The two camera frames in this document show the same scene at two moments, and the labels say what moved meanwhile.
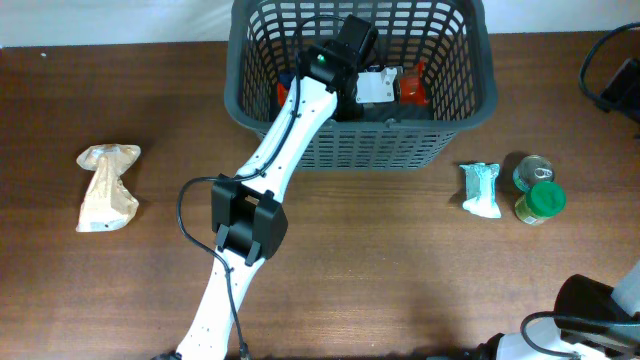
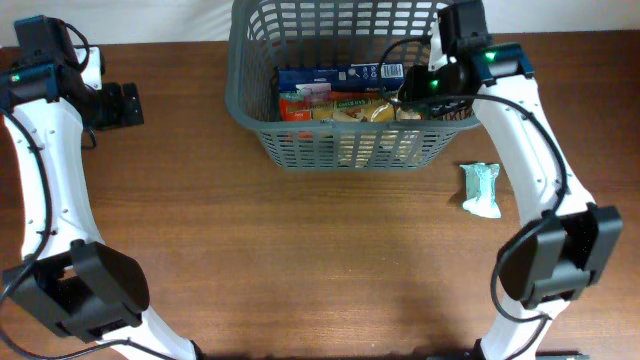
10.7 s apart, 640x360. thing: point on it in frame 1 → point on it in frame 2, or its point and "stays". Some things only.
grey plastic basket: (266, 39) stays
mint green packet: (480, 189) stays
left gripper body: (350, 106) → (108, 107)
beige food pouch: (108, 203) → (377, 148)
